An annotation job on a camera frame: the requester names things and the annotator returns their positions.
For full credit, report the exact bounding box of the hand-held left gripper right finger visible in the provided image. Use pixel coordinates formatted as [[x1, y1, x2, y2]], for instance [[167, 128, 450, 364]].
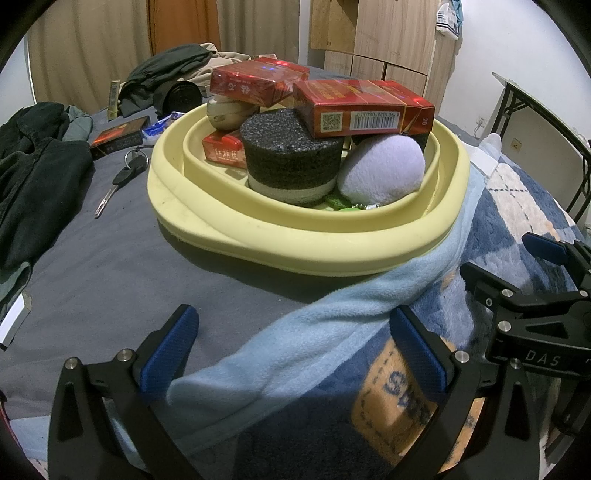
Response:
[[390, 305, 541, 480]]

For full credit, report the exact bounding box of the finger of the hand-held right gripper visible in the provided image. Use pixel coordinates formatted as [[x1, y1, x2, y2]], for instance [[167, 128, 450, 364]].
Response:
[[460, 261, 578, 319], [522, 232, 591, 291]]

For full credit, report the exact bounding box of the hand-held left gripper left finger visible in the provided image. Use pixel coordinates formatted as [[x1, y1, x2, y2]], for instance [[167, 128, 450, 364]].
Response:
[[46, 305, 204, 480]]

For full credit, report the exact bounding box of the yellow plastic basin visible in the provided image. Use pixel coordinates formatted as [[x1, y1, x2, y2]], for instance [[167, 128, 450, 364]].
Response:
[[148, 99, 471, 278]]

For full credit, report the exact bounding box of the white plush ball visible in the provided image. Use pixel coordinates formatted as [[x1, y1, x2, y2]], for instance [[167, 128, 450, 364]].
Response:
[[337, 134, 426, 206]]

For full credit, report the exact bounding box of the red white cigarette box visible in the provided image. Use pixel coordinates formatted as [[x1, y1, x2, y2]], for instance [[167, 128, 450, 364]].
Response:
[[292, 79, 435, 138]]

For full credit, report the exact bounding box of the beige round compact case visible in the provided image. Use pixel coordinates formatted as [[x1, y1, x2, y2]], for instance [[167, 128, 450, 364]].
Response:
[[206, 95, 262, 131]]

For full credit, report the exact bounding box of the pile of red cigarette packs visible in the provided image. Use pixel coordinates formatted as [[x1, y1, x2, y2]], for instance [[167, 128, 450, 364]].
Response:
[[202, 59, 311, 169]]

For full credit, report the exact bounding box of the grey bed sheet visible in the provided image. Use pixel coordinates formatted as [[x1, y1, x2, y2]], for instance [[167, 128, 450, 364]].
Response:
[[0, 65, 352, 421]]

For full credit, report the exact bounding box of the blue white plaid blanket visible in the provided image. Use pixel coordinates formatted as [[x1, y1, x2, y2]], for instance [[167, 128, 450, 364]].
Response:
[[111, 134, 591, 480]]

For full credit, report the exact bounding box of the black folding table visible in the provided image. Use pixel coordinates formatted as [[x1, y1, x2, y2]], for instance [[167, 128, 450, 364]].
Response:
[[492, 71, 591, 227]]

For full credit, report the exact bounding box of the white small box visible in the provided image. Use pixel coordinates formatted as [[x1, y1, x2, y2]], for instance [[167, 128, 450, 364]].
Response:
[[0, 295, 31, 350]]

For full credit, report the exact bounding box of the black car key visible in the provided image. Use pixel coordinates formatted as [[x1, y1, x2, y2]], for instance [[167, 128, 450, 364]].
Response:
[[95, 145, 151, 219]]

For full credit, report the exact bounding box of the black garment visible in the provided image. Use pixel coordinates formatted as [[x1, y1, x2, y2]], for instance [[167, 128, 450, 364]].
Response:
[[0, 102, 95, 319]]

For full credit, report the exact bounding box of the dark orange box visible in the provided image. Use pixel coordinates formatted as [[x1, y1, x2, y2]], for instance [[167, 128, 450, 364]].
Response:
[[90, 116, 151, 160]]

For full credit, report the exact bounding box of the blue white tissue pack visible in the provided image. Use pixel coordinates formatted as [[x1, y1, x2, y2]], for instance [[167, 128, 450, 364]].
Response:
[[142, 112, 185, 139]]

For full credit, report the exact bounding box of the white hanging plastic bag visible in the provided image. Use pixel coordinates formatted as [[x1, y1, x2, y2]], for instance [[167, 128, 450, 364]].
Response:
[[436, 0, 465, 42]]

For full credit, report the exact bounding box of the black round case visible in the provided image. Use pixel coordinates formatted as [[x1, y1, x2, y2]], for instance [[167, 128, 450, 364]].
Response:
[[164, 80, 204, 114]]

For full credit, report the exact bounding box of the wooden wardrobe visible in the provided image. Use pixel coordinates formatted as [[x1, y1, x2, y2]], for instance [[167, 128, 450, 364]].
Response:
[[309, 0, 462, 109]]

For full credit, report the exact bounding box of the yellow slim box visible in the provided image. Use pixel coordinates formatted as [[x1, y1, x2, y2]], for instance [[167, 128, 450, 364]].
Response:
[[108, 79, 122, 121]]

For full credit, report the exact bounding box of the beige curtain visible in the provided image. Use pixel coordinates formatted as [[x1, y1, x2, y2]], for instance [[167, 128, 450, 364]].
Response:
[[217, 0, 301, 63], [28, 0, 153, 116]]

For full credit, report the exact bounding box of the orange curtain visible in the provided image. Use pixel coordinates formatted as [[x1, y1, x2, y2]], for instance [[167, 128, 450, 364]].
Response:
[[148, 0, 220, 51]]

